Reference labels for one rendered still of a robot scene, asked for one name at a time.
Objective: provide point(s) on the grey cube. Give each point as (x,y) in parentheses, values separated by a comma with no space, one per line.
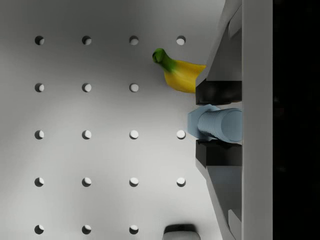
(181,235)

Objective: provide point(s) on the bolt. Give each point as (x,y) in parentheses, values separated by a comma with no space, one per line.
(217,122)

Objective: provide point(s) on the banana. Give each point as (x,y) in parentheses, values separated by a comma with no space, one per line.
(182,75)

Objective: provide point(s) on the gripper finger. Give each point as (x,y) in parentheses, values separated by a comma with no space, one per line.
(220,155)
(220,92)

